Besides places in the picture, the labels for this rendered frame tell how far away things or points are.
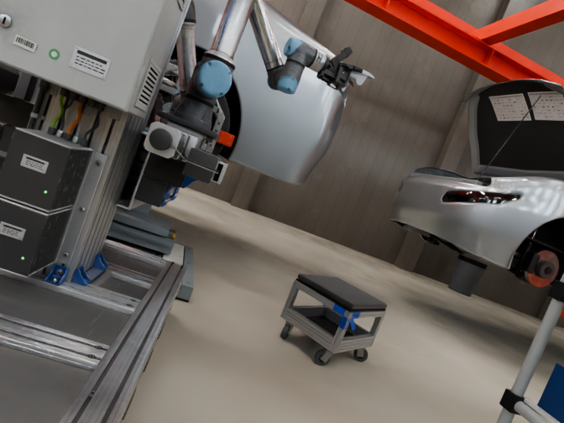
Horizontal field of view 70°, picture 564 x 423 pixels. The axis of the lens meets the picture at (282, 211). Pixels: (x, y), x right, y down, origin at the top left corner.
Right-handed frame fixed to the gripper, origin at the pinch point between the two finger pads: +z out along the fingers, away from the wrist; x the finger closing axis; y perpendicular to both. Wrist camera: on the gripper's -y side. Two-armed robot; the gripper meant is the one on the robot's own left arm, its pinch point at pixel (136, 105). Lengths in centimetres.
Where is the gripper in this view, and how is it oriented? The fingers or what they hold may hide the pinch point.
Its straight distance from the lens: 219.0
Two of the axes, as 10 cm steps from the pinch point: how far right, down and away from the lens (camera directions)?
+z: -7.9, -3.5, 5.0
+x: 4.9, 1.2, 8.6
